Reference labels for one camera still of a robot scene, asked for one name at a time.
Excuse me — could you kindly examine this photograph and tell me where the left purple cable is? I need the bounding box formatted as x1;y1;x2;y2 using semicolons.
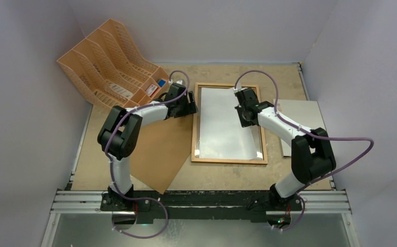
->
103;70;191;202

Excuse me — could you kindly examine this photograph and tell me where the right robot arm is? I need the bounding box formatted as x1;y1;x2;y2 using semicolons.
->
234;88;336;209

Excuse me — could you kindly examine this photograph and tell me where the red white small box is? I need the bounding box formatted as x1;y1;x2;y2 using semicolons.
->
145;84;159;97

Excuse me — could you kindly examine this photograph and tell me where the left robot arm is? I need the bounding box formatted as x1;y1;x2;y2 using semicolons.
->
97;83;197;210

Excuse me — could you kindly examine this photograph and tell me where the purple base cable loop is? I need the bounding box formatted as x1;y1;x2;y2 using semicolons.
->
111;198;169;240

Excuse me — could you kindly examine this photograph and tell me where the brown backing board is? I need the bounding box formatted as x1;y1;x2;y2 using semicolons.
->
130;115;193;193

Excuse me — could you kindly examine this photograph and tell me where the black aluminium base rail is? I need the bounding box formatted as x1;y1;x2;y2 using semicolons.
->
50;190;351;224

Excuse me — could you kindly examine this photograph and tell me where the brown wooden picture frame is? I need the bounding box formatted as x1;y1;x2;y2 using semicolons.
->
191;82;268;166

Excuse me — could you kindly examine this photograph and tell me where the white panel sheet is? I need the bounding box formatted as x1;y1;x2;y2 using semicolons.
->
267;99;325;157

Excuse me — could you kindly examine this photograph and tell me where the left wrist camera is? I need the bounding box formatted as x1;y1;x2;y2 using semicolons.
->
168;79;186;88

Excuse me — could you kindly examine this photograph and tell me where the orange plastic file organizer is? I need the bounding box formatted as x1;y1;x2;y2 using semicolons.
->
57;19;169;110

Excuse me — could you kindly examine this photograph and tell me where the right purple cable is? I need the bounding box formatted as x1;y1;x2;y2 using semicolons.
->
236;70;375;233

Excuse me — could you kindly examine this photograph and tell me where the blue small box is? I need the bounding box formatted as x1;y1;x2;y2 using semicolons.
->
157;79;166;87

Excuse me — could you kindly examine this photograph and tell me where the plant window photo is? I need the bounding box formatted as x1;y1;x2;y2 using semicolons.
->
196;87;263;160

